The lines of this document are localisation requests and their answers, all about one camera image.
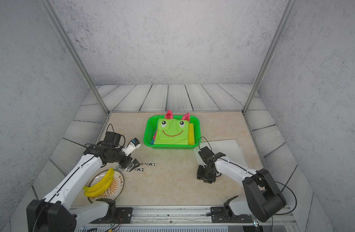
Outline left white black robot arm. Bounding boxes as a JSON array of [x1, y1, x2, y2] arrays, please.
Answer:
[[27, 138, 141, 232]]

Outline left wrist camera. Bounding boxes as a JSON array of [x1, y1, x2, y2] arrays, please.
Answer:
[[103, 131, 121, 148]]

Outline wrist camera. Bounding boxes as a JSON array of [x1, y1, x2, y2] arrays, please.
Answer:
[[198, 147, 215, 164], [103, 131, 121, 148]]

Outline yellow bananas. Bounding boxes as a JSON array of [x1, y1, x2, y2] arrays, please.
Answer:
[[83, 168, 115, 198]]

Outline green plastic basket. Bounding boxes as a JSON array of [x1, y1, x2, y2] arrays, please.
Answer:
[[144, 115, 201, 149]]

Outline metal corner post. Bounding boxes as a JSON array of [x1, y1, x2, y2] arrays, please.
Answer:
[[39, 0, 110, 115], [242, 0, 297, 116]]

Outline round patterned plate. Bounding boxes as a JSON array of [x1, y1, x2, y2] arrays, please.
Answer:
[[87, 170, 124, 203]]

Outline pink bunny raincoat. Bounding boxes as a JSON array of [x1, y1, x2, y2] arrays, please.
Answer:
[[153, 110, 190, 143]]

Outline yellow raincoat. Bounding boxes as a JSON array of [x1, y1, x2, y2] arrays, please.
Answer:
[[188, 123, 195, 145]]

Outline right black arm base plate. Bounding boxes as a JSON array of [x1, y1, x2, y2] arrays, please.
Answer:
[[206, 196, 252, 223]]

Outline green frog raincoat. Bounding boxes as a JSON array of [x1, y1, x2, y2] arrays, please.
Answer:
[[154, 117, 190, 146]]

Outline right metal corner post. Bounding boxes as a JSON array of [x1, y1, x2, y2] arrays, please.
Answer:
[[242, 0, 297, 116]]

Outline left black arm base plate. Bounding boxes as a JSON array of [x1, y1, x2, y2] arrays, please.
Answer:
[[91, 198, 133, 224]]

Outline spoon with zebra handle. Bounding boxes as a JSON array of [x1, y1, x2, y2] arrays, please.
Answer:
[[116, 166, 145, 172]]

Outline white raincoat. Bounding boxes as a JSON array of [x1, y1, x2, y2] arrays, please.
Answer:
[[199, 139, 248, 167]]

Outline aluminium front rail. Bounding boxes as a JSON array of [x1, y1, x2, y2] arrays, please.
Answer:
[[74, 206, 299, 232]]

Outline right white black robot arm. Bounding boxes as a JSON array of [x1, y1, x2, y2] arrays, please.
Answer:
[[197, 147, 287, 222]]

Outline left metal corner post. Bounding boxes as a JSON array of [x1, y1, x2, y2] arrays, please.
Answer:
[[39, 0, 110, 115]]

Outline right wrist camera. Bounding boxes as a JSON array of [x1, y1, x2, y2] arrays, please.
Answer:
[[198, 147, 215, 164]]

